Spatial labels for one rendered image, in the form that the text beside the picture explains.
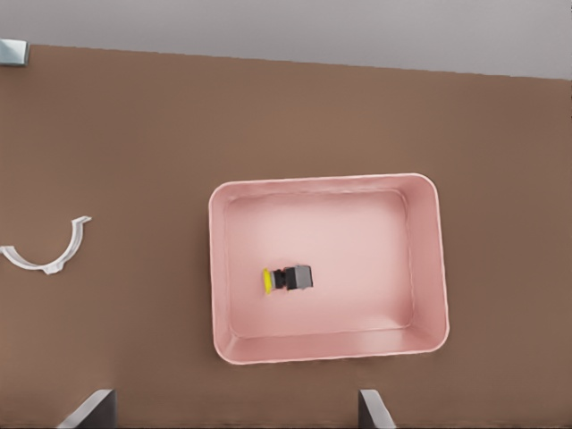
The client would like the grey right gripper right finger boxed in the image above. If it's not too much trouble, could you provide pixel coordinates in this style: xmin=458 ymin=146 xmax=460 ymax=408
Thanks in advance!
xmin=358 ymin=389 xmax=397 ymax=429

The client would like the white curved plastic piece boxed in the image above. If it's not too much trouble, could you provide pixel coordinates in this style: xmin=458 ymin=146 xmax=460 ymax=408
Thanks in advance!
xmin=0 ymin=215 xmax=94 ymax=275

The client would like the pink storage box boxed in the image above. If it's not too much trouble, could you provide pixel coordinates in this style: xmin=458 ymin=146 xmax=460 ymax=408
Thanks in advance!
xmin=207 ymin=172 xmax=451 ymax=366

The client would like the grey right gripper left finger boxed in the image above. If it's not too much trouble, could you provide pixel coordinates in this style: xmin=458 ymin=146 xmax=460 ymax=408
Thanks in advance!
xmin=56 ymin=389 xmax=118 ymax=429

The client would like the silver frame post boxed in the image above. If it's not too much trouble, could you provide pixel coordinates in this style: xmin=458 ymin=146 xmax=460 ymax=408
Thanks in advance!
xmin=0 ymin=38 xmax=31 ymax=68

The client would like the yellow push button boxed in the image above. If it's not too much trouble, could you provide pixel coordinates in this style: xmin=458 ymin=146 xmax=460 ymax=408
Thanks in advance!
xmin=262 ymin=264 xmax=315 ymax=296

